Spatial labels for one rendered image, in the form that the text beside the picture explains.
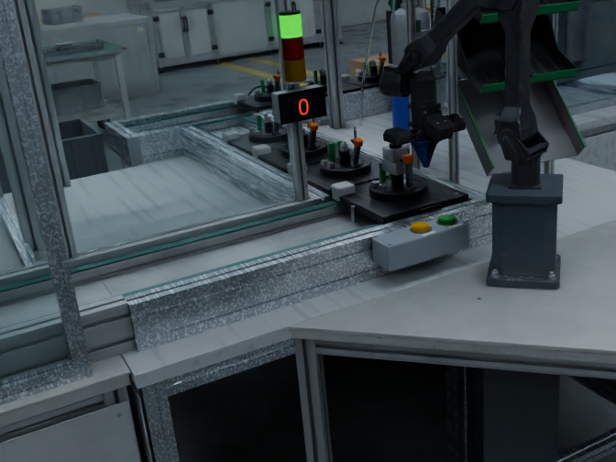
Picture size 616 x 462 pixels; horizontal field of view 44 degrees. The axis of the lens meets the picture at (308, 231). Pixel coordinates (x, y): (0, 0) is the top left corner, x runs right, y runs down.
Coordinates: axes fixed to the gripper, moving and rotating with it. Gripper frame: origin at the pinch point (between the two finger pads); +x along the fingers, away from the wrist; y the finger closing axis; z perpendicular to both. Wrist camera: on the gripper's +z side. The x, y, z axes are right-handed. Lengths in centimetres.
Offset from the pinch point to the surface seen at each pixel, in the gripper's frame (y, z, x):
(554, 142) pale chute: 43.5, -5.0, 7.3
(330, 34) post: 43, -119, -12
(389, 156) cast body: -2.2, -11.7, 2.9
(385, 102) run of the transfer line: 72, -129, 20
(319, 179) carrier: -9.1, -35.5, 12.6
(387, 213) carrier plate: -9.8, -1.8, 12.6
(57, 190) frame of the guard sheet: -76, -27, -2
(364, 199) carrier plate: -8.7, -13.5, 12.6
